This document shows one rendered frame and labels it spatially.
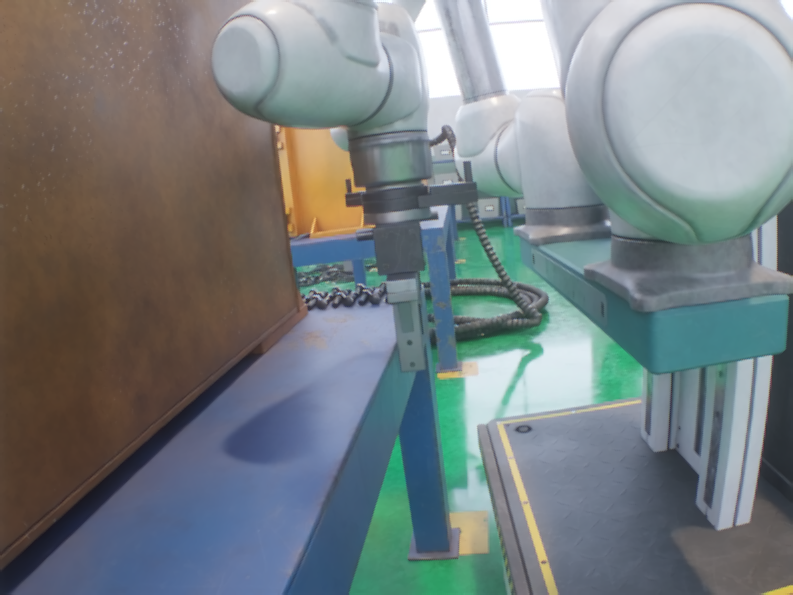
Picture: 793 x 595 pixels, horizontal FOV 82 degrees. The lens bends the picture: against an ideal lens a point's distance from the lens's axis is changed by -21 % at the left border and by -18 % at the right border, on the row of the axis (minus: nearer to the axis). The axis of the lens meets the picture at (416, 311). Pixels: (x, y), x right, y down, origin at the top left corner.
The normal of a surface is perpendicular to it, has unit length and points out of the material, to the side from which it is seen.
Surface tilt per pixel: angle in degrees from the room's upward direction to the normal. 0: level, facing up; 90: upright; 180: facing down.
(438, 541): 90
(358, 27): 102
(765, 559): 0
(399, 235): 90
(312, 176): 90
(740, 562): 0
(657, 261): 84
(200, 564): 0
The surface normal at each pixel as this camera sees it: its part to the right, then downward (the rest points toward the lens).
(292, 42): 0.58, 0.18
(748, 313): 0.00, 0.24
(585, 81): -0.98, 0.04
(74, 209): 0.99, -0.09
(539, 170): -0.73, 0.25
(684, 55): -0.32, 0.42
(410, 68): 0.87, -0.01
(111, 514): -0.11, -0.96
